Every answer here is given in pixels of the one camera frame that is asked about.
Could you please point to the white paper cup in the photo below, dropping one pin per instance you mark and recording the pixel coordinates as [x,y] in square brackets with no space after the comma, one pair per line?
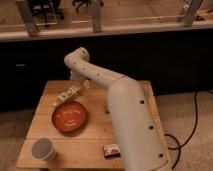
[43,150]

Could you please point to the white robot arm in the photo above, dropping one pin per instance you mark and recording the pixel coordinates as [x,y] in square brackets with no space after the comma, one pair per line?
[137,136]

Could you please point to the orange ceramic bowl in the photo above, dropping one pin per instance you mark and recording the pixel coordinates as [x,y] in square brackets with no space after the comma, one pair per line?
[69,116]

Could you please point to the wooden table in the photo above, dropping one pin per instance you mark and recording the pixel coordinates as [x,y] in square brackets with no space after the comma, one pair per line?
[81,150]

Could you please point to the red and white box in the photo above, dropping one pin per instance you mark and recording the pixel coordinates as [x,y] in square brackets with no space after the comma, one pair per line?
[111,150]

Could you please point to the black office chair right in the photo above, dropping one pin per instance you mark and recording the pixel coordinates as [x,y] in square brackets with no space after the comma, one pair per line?
[82,2]

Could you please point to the black office chair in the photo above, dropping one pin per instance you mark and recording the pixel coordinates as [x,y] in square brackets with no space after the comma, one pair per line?
[44,7]
[82,2]

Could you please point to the dark cabinet counter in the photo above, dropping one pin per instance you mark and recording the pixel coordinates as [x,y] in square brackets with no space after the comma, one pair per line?
[175,61]

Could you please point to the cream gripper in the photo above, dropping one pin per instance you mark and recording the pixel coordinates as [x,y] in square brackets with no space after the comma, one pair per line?
[85,84]

